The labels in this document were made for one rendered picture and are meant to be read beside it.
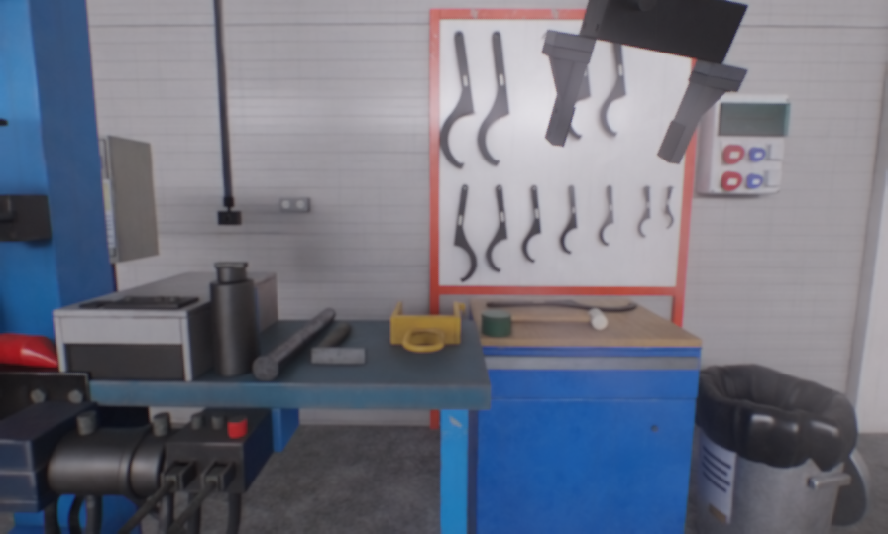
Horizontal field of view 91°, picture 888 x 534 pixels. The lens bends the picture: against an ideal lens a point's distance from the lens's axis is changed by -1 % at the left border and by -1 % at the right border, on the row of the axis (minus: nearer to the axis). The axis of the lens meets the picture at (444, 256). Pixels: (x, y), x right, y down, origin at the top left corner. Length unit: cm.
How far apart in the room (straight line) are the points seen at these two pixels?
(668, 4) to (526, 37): 223
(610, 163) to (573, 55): 223
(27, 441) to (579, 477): 142
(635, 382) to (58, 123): 170
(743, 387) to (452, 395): 171
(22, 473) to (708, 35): 105
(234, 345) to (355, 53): 208
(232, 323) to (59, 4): 85
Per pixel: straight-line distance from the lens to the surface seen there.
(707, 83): 53
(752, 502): 214
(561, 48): 46
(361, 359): 89
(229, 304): 87
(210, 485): 77
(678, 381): 165
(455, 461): 107
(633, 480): 176
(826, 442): 203
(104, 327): 97
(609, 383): 157
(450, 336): 99
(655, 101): 281
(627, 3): 45
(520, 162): 255
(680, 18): 49
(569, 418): 158
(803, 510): 216
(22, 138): 132
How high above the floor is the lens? 138
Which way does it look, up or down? 7 degrees down
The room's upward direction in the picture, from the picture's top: straight up
